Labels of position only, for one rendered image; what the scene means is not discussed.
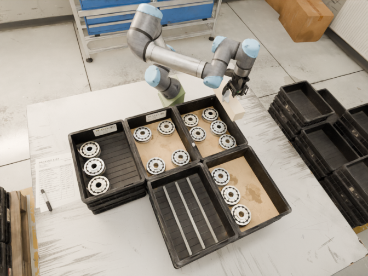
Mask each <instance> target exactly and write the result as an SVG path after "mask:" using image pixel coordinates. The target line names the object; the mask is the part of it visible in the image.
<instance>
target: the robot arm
mask: <svg viewBox="0 0 368 276"><path fill-rule="evenodd" d="M162 17H163V14H162V12H161V11H160V10H159V9H157V8H156V7H154V6H152V5H149V4H146V3H142V4H140V5H139V7H138V9H137V10H136V13H135V16H134V18H133V21H132V23H131V25H130V28H129V30H128V33H127V36H126V40H127V44H128V47H129V49H130V50H131V52H132V53H133V54H134V55H135V56H136V57H137V58H138V59H139V60H141V61H143V62H146V63H151V62H153V65H152V66H150V67H149V68H148V69H147V70H146V72H145V80H146V82H147V83H148V84H149V85H150V86H151V87H154V88H155V89H157V90H158V91H160V93H161V94H162V96H163V97H164V98H166V99H169V100H170V99H173V98H175V97H176V96H177V95H178V93H179V92H180V89H181V84H180V82H179V81H178V80H177V79H176V78H173V77H169V76H168V75H169V72H170V70H171V69H173V70H177V71H180V72H183V73H185V74H188V75H191V76H194V77H197V78H200V79H203V83H204V85H206V86H207V87H209V88H213V89H217V88H219V86H220V84H221V82H222V81H223V77H224V75H225V76H228V77H232V79H230V80H229V81H228V83H226V85H225V86H224V88H223V90H222V102H224V101H226V102H227V103H229V95H230V93H231V92H232V96H233V98H234V97H235V96H236V97H237V96H238V97H239V98H240V99H242V96H243V95H244V94H245V95H246V93H247V92H248V89H249V87H248V85H247V84H246V82H249V80H250V78H249V77H248V75H249V74H250V72H251V69H252V67H253V65H254V62H255V60H256V58H257V56H258V52H259V50H260V44H259V42H258V41H256V40H254V39H249V38H248V39H246V40H244V41H243V42H238V41H235V40H232V39H229V38H227V37H223V36H217V37H216V38H215V39H214V42H213V45H212V48H211V51H212V53H214V55H213V58H212V61H211V63H209V62H206V61H203V60H199V59H196V58H194V57H191V56H187V55H184V54H181V53H178V52H176V51H175V49H173V47H171V46H169V45H167V44H166V43H165V41H164V38H163V36H162V26H161V23H160V22H161V20H162ZM231 59H233V60H236V61H237V62H236V64H235V67H234V69H230V68H227V67H228V65H229V62H230V60H231ZM229 89H230V90H229ZM246 89H247V91H246ZM230 91H231V92H230ZM245 91H246V92H245Z"/></svg>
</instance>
